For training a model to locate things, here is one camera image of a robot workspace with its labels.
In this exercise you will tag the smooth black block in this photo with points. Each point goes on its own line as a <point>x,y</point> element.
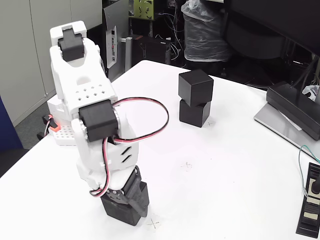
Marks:
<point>196,86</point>
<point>192,115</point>

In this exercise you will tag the silver metal post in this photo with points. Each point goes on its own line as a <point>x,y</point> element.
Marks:
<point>128,55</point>

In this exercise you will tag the black box orange stripe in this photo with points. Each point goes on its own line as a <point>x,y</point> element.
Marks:
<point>155,50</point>

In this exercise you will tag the grey cabinet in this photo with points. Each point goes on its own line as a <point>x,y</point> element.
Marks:
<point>25,30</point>

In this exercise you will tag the black monitor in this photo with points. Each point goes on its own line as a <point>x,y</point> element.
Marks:
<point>275,12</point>

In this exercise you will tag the black dock box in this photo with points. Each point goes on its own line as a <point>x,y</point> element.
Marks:
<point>292,105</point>

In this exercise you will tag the black flat panel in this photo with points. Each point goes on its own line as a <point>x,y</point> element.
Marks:
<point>96,37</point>

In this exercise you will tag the green circuit board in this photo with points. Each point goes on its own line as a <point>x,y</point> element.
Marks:
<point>143,8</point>

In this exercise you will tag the crumpled white bag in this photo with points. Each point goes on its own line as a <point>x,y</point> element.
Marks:
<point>311,91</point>

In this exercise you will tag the orange black table clamp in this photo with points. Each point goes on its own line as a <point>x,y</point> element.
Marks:
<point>53,126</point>

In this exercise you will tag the silver monitor stand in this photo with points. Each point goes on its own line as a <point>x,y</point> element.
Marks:
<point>275,125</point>

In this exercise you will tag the scuffed black block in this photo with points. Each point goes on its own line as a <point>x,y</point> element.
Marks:
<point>117,211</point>

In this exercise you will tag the plastic-wrapped black bin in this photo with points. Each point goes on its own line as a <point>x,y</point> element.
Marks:
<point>205,37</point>

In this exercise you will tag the silver computer tower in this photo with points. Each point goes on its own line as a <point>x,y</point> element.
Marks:
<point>117,15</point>

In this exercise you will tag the black power strip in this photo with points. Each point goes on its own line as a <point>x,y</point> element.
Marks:
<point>308,212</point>

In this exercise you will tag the white perforated mounting plate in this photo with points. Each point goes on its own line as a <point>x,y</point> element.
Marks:
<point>63,136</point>

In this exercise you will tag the blue partition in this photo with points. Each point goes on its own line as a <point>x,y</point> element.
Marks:
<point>7,130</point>

